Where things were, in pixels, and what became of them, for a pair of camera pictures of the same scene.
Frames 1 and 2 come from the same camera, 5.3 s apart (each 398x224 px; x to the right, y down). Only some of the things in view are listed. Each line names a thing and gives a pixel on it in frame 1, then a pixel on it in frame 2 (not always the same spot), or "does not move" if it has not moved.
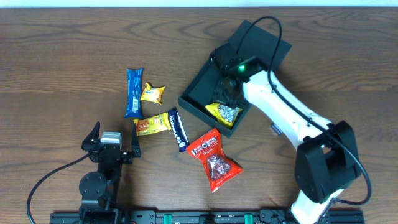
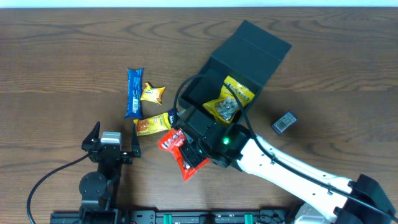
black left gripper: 125,156 does not move
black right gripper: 220,91 → 188,149
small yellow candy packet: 153,94 does not move
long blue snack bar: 134,76 does not move
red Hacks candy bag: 219,168 → 171,142
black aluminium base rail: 97,216 does not move
